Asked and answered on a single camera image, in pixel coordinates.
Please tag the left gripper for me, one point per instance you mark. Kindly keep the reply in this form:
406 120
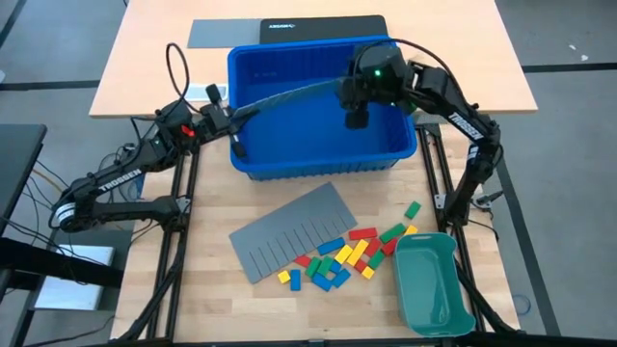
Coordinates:
216 121

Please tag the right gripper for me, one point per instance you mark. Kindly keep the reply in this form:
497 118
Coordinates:
378 77

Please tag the large blue plastic bin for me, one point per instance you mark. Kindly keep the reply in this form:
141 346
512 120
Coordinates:
308 140

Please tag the long grey slotted divider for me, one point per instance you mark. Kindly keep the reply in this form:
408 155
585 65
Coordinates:
289 98

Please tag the short grey slotted divider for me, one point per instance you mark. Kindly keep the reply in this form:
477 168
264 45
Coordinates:
289 231

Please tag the small green plastic basket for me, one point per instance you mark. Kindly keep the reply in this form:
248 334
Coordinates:
429 284

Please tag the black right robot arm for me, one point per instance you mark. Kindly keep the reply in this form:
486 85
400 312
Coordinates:
465 125

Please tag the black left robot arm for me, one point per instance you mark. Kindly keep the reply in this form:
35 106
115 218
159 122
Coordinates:
118 180

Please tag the white-framed smartphone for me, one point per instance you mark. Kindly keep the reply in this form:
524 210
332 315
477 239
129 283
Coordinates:
197 94

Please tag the grey flat panel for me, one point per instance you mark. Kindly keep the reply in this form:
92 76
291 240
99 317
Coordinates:
222 34

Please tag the long red wooden block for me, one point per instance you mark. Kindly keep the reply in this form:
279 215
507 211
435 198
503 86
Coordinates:
362 233

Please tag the long green wooden block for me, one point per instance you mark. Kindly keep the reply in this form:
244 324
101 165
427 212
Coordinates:
392 233

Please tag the long blue wooden block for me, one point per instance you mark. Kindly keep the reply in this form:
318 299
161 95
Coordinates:
330 246

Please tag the long yellow wooden block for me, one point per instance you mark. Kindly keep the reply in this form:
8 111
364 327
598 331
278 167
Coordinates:
357 252

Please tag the light wood desk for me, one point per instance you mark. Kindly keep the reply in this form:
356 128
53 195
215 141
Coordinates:
458 29

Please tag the small red wooden cube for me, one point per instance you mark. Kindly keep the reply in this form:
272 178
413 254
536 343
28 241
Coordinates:
360 266

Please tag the silver metal clamp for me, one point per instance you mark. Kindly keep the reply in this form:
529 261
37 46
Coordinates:
488 197

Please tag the small yellow wooden cube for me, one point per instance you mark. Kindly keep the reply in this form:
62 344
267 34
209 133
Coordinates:
367 273
284 276

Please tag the grey metal plate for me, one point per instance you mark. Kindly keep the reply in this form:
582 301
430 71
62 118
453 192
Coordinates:
96 238

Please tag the black side desk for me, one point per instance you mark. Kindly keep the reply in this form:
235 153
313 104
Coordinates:
19 164

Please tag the black desk crossbar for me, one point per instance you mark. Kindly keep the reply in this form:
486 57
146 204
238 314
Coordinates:
58 267

